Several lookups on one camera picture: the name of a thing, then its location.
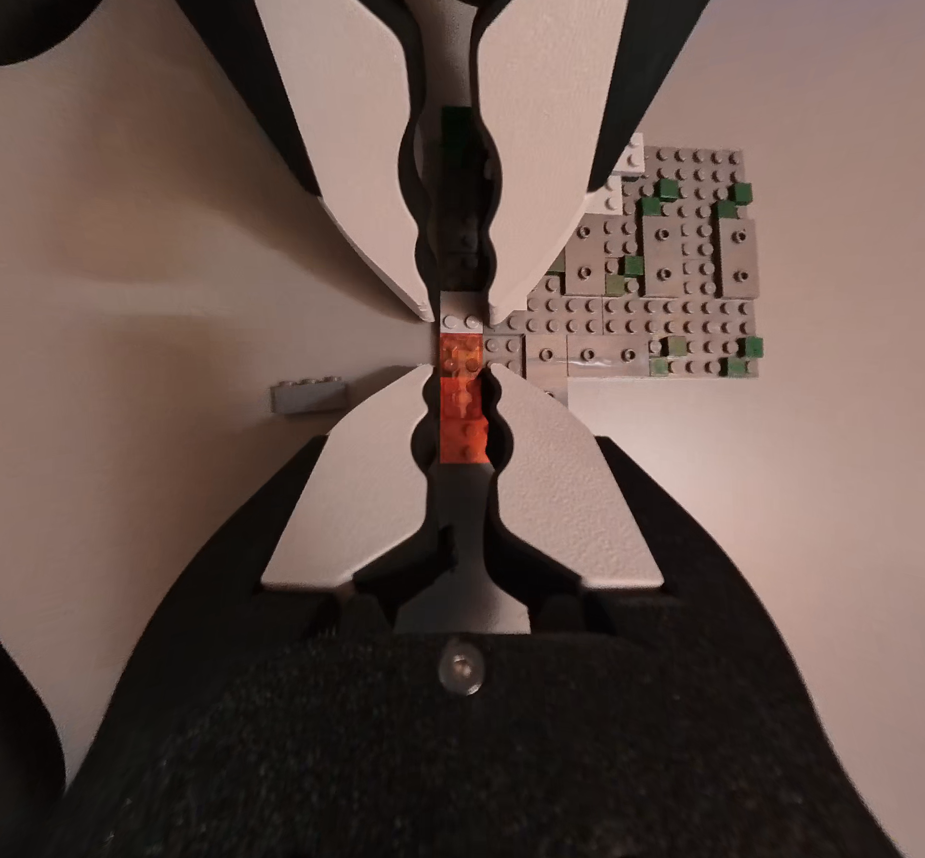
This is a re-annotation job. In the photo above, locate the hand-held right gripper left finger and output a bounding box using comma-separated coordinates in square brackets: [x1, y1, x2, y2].
[260, 365, 458, 595]

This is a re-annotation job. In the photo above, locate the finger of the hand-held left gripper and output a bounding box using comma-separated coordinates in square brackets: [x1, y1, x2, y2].
[244, 0, 443, 324]
[468, 0, 642, 329]

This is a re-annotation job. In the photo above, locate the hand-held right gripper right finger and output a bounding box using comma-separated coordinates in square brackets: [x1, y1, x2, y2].
[484, 365, 666, 595]

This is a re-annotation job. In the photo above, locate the grey and orange lego build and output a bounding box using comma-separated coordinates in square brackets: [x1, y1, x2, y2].
[434, 106, 766, 400]

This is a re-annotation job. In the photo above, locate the dark grey long lego brick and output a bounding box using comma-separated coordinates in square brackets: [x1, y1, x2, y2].
[271, 375, 357, 416]

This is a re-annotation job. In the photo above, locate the black office chair seat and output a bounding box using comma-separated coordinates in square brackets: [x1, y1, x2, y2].
[0, 0, 138, 826]

